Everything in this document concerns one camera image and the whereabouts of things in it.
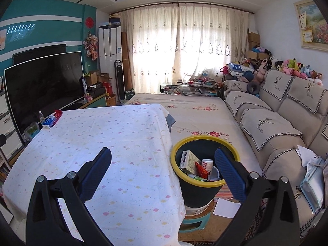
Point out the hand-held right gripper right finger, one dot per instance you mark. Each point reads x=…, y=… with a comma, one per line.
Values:
x=229, y=171

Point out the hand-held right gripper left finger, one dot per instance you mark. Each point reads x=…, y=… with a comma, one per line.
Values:
x=98, y=169

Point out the white cup with red print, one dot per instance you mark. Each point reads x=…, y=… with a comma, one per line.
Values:
x=208, y=166

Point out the red snack packet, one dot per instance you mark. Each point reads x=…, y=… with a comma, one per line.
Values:
x=201, y=170

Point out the green clear plastic cup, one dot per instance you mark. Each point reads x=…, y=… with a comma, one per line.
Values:
x=197, y=177

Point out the pale yellow medicine box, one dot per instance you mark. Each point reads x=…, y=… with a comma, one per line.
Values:
x=191, y=161

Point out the dark bin with yellow rim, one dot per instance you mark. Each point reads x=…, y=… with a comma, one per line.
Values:
x=194, y=194

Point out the stack of striped mats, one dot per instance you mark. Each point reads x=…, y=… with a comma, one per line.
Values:
x=223, y=192

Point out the table with floral cloth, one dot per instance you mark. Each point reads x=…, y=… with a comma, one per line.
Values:
x=115, y=138

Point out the white paper sheet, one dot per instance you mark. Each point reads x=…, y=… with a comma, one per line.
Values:
x=226, y=207

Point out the white round container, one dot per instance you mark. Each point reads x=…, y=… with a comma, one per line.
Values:
x=194, y=210

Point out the brown round board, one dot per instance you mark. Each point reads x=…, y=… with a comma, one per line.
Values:
x=202, y=216

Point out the teal plastic stool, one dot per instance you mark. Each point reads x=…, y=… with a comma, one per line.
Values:
x=205, y=223

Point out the floral sheet mattress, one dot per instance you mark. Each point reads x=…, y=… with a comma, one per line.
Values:
x=199, y=117

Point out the green wooden television cabinet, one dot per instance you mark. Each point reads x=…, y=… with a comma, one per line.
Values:
x=97, y=102

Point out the blue red tissue pack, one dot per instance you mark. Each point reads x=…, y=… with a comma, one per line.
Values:
x=51, y=120

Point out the wicker basket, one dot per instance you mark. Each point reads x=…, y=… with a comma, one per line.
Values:
x=111, y=101

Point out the black eyeglasses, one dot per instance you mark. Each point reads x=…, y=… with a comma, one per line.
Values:
x=298, y=192

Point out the black bladeless tower fan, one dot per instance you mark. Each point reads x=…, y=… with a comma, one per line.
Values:
x=121, y=98

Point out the grey table cover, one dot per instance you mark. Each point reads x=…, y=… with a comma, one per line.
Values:
x=171, y=121

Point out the clear plastic container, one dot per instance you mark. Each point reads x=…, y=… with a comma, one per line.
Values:
x=32, y=130

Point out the black flat box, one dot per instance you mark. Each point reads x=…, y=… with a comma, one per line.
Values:
x=97, y=91

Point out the clear water bottle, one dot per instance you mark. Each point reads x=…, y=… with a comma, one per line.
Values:
x=40, y=116

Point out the loose white papers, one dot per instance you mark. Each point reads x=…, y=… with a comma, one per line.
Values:
x=306, y=153

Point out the red gift bag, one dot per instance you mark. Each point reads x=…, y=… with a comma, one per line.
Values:
x=108, y=89

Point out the black printed carton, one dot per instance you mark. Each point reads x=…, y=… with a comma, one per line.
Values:
x=130, y=94

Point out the clear plastic document bag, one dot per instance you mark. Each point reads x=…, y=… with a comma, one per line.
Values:
x=311, y=184

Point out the black tall printed box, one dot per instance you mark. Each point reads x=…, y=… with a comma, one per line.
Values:
x=85, y=85

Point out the dark neck pillow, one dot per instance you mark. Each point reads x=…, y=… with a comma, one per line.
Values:
x=249, y=88

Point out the beige fabric sofa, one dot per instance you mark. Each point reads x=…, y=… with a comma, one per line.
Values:
x=292, y=112

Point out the open cardboard box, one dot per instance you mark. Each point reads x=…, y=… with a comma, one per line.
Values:
x=92, y=79
x=104, y=78

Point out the pile of books and boxes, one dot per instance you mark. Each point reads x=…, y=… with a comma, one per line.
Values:
x=202, y=83

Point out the glass coffee table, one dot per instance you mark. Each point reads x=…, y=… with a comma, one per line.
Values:
x=179, y=89

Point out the large black television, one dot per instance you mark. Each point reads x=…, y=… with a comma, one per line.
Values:
x=43, y=89

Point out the pink handbag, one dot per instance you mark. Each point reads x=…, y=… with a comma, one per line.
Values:
x=223, y=70

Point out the white drawer cabinet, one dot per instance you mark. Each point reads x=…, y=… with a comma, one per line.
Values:
x=7, y=123

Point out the blue star-patterned bag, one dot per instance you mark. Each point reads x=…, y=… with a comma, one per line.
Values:
x=237, y=68

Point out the brown rolled mat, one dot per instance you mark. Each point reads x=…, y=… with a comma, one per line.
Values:
x=126, y=61

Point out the brown cardboard box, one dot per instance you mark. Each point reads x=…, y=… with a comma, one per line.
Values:
x=253, y=37
x=252, y=55
x=253, y=46

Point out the pile of plush toys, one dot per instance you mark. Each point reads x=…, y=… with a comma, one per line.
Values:
x=289, y=66

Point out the white standing air conditioner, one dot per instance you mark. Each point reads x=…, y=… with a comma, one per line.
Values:
x=110, y=43

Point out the small black television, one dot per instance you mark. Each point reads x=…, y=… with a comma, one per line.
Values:
x=38, y=52

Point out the cream embroidered curtain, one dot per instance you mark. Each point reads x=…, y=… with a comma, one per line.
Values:
x=212, y=30
x=153, y=35

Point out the stack of flat boxes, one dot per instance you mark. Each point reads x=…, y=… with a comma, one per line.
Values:
x=114, y=20

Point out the yellow paper card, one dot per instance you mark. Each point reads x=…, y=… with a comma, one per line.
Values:
x=307, y=35

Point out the white paper card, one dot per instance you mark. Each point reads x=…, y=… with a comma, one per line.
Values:
x=303, y=20

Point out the framed flower painting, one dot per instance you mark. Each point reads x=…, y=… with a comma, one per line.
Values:
x=316, y=23

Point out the artificial flower wall decoration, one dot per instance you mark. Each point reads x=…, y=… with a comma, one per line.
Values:
x=91, y=44

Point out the red round wall decoration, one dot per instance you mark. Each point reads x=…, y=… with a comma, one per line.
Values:
x=89, y=22

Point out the pale wall poster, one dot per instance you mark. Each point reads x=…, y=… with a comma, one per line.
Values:
x=2, y=39

